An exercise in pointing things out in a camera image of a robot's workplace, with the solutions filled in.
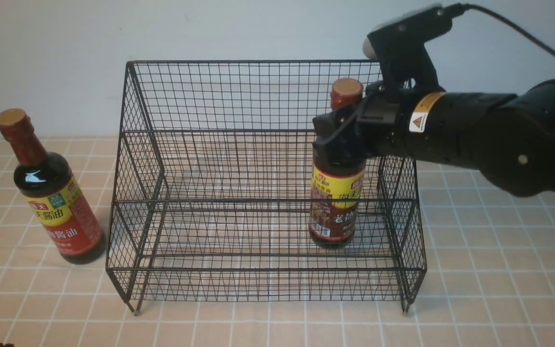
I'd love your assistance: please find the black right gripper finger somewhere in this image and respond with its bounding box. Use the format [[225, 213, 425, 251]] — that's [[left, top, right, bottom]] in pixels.
[[312, 120, 369, 165], [312, 105, 363, 138]]

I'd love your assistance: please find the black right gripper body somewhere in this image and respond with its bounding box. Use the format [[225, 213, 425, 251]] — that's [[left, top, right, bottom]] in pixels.
[[355, 81, 447, 157]]

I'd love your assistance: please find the dark soy sauce bottle brown label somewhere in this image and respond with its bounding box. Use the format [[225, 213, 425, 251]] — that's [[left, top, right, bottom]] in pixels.
[[308, 78, 367, 250]]

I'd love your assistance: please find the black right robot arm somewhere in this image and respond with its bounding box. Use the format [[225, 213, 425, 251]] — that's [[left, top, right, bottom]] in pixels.
[[313, 80, 555, 198]]

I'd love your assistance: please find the soy sauce bottle red label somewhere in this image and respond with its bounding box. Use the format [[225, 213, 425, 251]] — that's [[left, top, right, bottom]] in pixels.
[[0, 108, 106, 265]]

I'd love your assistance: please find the beige checkered tablecloth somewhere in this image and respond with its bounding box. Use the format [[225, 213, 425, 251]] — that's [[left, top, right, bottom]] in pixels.
[[0, 139, 555, 347]]

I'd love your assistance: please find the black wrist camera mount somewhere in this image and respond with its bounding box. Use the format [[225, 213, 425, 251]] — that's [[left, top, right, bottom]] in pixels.
[[363, 3, 465, 94]]

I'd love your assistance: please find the black wire mesh shelf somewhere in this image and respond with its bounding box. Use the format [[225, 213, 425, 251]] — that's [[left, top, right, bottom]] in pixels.
[[106, 60, 427, 315]]

